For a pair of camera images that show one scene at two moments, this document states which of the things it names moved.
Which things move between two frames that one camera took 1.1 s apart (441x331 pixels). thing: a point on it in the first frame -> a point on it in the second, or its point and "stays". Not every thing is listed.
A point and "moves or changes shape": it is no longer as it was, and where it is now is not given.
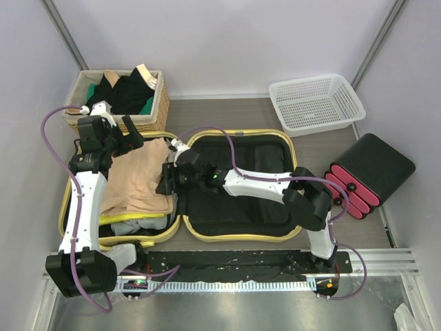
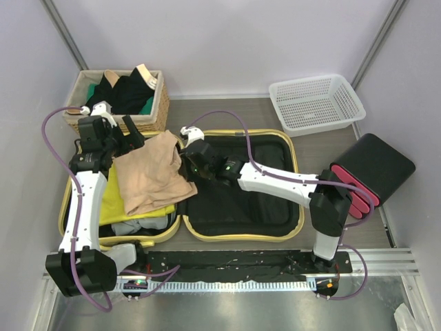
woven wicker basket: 154,118 stays
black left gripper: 135,139 stays
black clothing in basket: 127,96 stays
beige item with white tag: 151,82 stays
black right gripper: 167,187 -> 187,161
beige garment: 133,179 moves or changes shape
